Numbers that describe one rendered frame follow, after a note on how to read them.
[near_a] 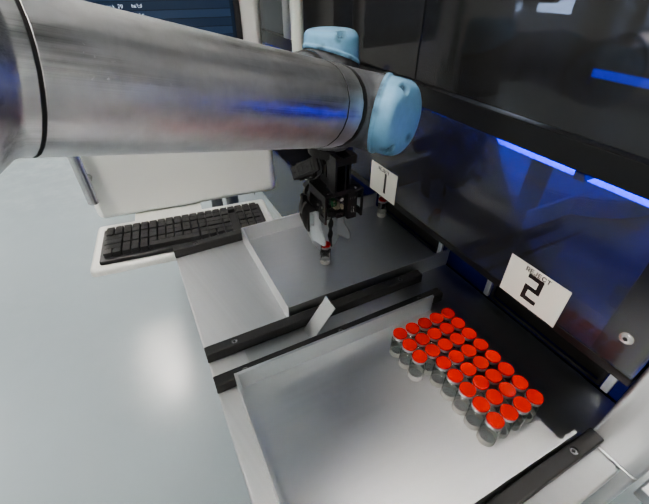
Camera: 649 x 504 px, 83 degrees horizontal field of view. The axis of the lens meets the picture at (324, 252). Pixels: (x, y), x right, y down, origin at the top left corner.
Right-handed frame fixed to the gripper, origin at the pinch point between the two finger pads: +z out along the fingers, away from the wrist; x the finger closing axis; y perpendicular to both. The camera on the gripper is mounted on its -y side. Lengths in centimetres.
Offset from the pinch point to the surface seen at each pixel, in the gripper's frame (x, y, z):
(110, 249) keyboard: -39, -32, 10
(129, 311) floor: -54, -106, 93
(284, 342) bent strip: -14.9, 15.3, 5.2
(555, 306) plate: 13.4, 36.1, -8.7
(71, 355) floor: -79, -89, 94
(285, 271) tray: -8.1, -0.5, 5.2
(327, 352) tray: -9.7, 20.2, 5.1
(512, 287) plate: 13.4, 30.3, -7.1
